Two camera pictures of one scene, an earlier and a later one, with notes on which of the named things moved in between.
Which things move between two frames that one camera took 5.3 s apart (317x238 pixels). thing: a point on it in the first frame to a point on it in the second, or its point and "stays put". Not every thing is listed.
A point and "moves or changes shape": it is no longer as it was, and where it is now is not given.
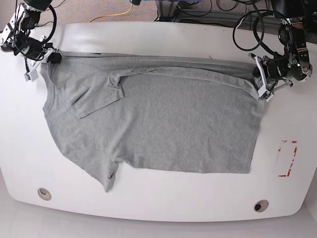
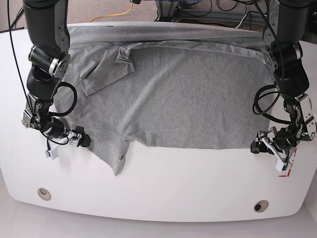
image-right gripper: x=271 y=73 to x=280 y=141
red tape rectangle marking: x=279 y=149 stays put
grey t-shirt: x=167 y=114 moves or changes shape
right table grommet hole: x=261 y=206 stays put
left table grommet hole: x=44 y=194 stays put
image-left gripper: x=35 y=52 to x=61 y=136
